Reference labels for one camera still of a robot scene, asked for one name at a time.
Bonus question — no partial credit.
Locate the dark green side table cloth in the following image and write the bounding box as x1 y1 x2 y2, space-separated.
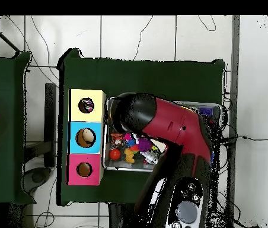
0 52 36 205

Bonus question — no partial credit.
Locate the grey stand base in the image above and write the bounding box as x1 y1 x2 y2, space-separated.
22 166 52 194

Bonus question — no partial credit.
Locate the wooden box with three holes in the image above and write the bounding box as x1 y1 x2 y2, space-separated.
66 88 107 186

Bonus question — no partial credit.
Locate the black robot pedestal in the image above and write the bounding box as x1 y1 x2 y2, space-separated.
107 203 137 228

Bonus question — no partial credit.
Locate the purple spiky rubber ball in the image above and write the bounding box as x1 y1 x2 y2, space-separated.
137 137 153 152

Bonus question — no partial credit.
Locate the shallow wire mesh bin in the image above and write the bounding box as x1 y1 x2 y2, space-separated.
102 96 222 176

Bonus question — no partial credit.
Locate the black power cable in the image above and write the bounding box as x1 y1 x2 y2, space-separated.
219 135 268 146

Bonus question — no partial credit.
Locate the red smooth ball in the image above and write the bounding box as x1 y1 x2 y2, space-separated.
109 148 122 160

